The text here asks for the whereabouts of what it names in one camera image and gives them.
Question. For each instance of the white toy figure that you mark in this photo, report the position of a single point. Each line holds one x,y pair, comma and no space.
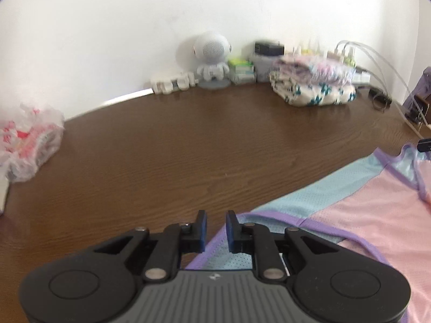
171,83

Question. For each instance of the pink and blue mesh shirt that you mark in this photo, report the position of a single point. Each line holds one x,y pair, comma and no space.
370,215

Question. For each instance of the white robot-shaped speaker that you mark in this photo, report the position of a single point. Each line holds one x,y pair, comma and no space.
211,48

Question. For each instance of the floral printed tin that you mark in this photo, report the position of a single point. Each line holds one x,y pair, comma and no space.
264,67

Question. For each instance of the green tissue pack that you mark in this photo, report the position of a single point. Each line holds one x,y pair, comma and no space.
240,70

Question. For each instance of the purple cloth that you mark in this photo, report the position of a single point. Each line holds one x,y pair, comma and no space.
422,85

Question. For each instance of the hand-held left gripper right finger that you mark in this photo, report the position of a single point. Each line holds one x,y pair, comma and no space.
230,234

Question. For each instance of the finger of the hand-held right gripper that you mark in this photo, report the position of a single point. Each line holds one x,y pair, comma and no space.
425,145

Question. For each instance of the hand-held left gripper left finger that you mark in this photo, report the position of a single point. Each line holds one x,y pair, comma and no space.
202,234

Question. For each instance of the red printed plastic bag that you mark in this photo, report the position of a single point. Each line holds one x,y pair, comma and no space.
28,141

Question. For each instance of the white charger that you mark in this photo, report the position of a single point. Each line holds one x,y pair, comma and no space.
337,55
351,55

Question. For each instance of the pink ruffled cloth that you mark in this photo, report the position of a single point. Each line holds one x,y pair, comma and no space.
313,69

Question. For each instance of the black box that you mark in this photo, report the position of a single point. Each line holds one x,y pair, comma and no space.
267,47

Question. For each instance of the white power strip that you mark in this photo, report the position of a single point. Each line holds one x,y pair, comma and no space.
362,77

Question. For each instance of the floral folded cloth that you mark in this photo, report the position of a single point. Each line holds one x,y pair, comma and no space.
313,94

